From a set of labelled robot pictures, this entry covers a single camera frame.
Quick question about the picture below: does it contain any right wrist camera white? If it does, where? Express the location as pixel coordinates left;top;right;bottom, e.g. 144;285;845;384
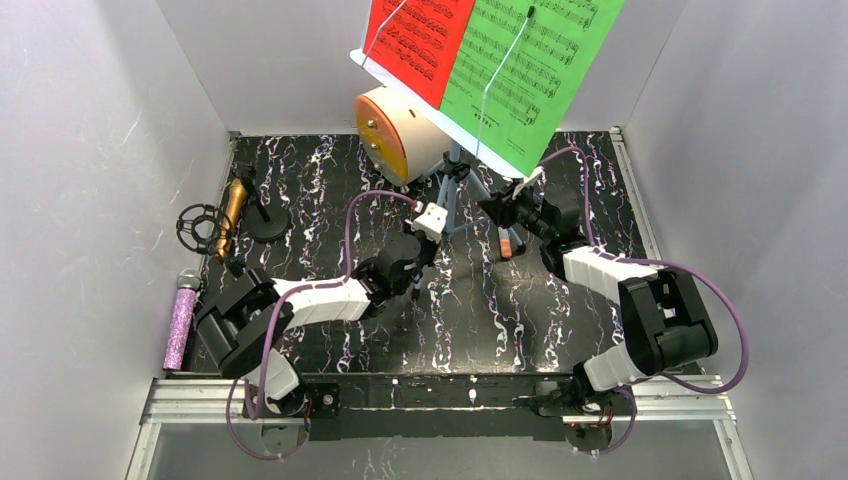
522;166;544;188

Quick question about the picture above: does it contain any green sheet music page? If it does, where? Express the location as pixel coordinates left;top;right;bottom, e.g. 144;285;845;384
440;1;624;178

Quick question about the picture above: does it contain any gold microphone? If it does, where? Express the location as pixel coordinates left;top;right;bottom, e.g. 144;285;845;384
215;178;248;259

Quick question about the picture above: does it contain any aluminium frame rail base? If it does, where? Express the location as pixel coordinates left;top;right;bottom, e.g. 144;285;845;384
127;375;752;479

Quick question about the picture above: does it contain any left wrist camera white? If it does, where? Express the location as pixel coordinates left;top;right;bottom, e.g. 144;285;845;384
411;202;448;243

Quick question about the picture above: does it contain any round three-drawer storage box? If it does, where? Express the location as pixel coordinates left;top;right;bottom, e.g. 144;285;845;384
353;86;451;187

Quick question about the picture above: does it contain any purple glitter microphone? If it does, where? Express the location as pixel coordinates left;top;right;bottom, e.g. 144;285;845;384
163;269;202;371

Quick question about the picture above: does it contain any light blue music stand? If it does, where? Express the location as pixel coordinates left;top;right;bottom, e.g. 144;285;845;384
348;0;627;299

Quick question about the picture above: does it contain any red sheet music page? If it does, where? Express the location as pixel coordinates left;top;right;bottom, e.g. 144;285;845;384
362;0;475;110

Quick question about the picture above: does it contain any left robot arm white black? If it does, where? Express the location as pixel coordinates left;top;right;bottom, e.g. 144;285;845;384
193;232;439;419

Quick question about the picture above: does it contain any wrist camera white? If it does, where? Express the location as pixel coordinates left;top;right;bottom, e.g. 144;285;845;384
522;166;544;188
411;202;448;243

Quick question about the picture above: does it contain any orange white highlighter pen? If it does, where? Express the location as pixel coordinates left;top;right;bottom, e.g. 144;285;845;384
497;227;513;260

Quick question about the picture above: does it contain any black shock-mount tripod stand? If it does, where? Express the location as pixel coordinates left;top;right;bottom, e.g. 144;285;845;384
175;203;232;255

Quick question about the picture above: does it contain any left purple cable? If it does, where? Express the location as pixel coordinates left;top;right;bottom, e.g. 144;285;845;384
225;190;425;462

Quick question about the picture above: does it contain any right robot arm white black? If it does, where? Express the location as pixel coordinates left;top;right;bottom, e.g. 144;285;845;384
478;185;719;410

